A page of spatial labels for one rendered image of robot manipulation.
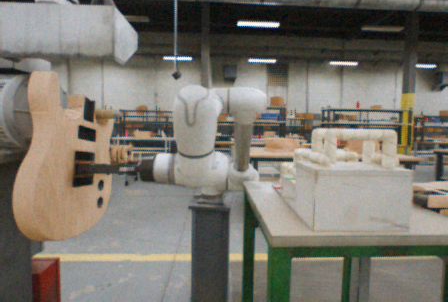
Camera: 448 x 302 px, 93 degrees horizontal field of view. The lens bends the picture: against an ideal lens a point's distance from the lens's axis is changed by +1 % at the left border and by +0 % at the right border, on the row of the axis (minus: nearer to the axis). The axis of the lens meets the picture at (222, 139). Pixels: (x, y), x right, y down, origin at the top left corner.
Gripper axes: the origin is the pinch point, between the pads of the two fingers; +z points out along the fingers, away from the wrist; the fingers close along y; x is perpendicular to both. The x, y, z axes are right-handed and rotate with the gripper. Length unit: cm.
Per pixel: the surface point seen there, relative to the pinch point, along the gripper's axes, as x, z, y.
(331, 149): 5, -69, -7
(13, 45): 32.2, 15.5, -9.9
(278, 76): 484, -381, 1041
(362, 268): -46, -106, 38
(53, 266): -42, 32, 37
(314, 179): -3, -64, -6
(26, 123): 13.3, 18.3, -0.1
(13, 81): 25.2, 21.3, -2.5
